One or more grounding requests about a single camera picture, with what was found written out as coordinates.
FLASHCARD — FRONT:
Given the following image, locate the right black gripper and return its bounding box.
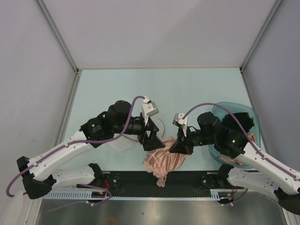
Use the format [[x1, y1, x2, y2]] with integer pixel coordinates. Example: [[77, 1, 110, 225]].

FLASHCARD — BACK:
[[170, 125, 216, 156]]

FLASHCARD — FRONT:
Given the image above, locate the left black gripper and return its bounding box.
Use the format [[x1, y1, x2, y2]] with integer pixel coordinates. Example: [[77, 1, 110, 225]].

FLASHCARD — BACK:
[[113, 113, 165, 150]]

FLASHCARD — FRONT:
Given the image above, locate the pink satin bra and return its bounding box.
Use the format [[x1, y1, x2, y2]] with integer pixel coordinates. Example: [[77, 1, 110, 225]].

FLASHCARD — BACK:
[[143, 136, 187, 188], [217, 133, 257, 166]]

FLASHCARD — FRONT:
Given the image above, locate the white mesh laundry bag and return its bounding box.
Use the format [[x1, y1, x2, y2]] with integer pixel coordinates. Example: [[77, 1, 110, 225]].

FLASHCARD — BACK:
[[108, 118, 165, 151]]

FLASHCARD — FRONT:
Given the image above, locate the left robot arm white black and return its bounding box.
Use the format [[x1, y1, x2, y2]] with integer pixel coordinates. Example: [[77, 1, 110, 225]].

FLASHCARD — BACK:
[[16, 98, 165, 200]]

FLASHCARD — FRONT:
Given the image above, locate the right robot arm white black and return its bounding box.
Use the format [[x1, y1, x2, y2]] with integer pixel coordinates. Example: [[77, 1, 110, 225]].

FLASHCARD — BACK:
[[170, 112, 300, 215]]

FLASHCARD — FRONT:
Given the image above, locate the black bra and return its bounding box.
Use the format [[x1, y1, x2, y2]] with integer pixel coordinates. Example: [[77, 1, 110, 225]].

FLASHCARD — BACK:
[[221, 112, 255, 133]]

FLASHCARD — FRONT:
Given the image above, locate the teal plastic basin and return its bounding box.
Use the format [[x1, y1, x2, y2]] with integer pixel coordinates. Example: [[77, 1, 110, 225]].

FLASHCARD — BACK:
[[209, 102, 261, 170]]

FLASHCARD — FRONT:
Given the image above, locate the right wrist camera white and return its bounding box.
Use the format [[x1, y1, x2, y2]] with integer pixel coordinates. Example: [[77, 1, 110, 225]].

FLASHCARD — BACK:
[[172, 113, 188, 136]]

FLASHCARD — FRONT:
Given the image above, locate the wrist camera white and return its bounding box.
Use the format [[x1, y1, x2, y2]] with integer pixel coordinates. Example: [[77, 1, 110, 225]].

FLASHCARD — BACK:
[[172, 113, 188, 136], [142, 96, 159, 125]]

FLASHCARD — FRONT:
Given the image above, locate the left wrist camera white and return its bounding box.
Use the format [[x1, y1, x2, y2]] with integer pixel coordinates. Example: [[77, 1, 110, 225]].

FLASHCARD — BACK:
[[142, 96, 159, 125]]

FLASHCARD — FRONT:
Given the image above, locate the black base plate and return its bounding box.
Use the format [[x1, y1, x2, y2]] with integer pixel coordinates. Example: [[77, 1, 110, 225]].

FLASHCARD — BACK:
[[77, 170, 246, 198]]

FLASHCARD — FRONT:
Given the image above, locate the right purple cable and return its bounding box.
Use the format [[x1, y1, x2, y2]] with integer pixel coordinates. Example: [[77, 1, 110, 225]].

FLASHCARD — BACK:
[[182, 102, 298, 181]]

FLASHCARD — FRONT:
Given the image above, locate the purple cable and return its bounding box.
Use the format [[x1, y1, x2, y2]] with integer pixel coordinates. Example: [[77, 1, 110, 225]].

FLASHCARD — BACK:
[[182, 102, 298, 181], [5, 95, 148, 196]]

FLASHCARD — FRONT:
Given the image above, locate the white slotted cable duct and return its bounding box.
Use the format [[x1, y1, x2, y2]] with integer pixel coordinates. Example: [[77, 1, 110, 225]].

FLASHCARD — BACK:
[[43, 189, 233, 201]]

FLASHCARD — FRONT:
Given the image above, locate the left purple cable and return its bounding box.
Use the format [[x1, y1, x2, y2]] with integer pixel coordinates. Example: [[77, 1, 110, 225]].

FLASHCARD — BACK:
[[5, 95, 148, 196]]

